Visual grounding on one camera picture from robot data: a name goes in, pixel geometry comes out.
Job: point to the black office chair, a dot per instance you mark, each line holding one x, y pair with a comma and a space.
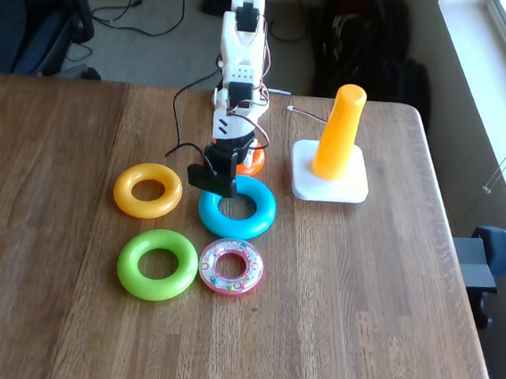
48, 31

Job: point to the black backpack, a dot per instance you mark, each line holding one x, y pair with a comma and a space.
365, 52

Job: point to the yellow peg on white base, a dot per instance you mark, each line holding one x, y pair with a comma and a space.
339, 130

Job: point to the black ridged power strip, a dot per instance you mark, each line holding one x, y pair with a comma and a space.
215, 2

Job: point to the black camera box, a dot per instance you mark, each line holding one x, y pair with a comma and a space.
202, 178

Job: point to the grey metal clamp bar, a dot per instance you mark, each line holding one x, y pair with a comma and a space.
280, 91

